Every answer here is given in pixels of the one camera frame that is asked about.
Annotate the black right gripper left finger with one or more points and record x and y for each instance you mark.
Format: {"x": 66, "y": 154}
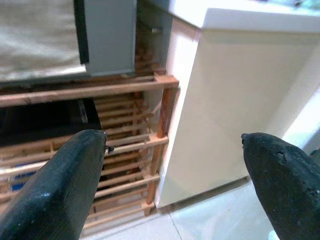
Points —
{"x": 57, "y": 185}

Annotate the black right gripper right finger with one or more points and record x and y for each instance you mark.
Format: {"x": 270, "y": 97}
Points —
{"x": 282, "y": 182}

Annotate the black box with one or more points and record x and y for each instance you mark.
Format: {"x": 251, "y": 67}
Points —
{"x": 47, "y": 122}

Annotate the wooden slatted rack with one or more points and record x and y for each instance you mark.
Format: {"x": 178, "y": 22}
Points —
{"x": 130, "y": 130}

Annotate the cream white cabinet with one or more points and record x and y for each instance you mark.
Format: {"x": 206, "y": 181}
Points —
{"x": 225, "y": 107}

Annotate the beige cloth cover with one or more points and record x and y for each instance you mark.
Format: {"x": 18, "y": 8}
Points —
{"x": 37, "y": 37}

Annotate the grey metal appliance box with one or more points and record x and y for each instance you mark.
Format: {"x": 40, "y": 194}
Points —
{"x": 110, "y": 37}

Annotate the white countertop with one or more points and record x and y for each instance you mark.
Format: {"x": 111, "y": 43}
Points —
{"x": 250, "y": 5}

